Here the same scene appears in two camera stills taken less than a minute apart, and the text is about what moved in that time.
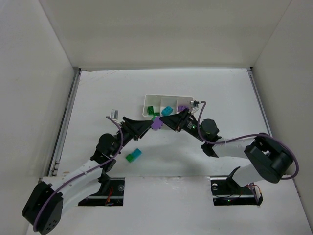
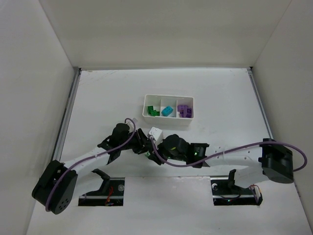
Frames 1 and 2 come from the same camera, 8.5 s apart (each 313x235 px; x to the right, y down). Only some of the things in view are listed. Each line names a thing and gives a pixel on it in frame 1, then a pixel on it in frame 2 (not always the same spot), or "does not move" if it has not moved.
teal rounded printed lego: (167, 110) does not move
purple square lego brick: (180, 108) does not move
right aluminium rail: (254, 80) does not move
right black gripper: (182, 121) → (156, 155)
